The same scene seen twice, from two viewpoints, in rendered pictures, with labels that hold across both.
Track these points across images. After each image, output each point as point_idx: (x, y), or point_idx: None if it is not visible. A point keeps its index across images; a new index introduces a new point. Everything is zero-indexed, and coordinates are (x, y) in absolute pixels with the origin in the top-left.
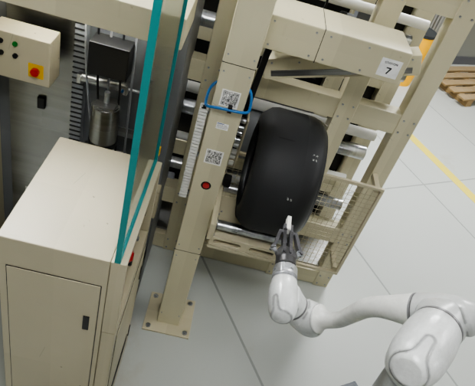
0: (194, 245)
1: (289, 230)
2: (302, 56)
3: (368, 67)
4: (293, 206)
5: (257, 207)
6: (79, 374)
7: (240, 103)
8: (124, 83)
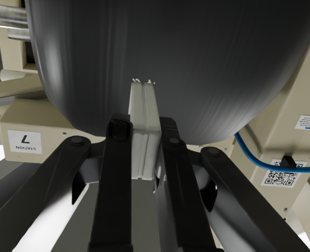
0: None
1: (136, 174)
2: None
3: (55, 139)
4: (121, 59)
5: (285, 22)
6: None
7: (263, 169)
8: None
